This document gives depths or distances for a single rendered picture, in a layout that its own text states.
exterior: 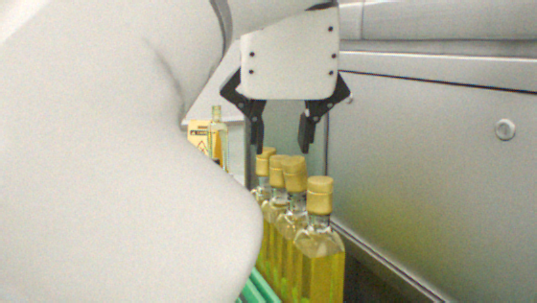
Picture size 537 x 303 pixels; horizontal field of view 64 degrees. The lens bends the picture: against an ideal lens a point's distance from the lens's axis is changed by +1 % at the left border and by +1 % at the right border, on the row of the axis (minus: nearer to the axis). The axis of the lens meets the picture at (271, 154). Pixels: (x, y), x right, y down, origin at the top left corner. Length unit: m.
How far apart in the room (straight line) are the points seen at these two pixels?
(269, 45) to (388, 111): 0.26
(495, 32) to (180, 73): 0.39
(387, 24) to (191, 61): 0.48
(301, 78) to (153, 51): 0.29
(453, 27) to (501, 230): 0.23
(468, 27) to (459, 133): 0.12
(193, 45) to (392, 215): 0.51
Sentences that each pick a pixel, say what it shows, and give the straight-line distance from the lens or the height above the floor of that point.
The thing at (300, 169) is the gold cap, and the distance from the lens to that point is 0.59.
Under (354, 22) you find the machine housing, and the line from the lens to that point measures 0.70.
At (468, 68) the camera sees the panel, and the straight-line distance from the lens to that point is 0.52.
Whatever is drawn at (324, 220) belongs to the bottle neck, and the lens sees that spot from 0.56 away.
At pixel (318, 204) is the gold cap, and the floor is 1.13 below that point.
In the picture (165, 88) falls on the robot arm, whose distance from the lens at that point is 0.17.
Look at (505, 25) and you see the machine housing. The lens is 0.51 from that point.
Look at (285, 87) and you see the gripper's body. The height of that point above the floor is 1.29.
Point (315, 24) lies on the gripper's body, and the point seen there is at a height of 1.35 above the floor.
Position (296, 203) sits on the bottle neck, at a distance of 0.61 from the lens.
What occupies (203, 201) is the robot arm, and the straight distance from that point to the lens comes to 0.16.
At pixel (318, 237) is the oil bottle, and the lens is 0.56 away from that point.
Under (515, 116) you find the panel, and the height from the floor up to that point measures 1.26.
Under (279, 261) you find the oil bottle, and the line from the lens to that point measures 0.65.
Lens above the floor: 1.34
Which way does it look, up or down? 15 degrees down
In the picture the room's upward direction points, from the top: straight up
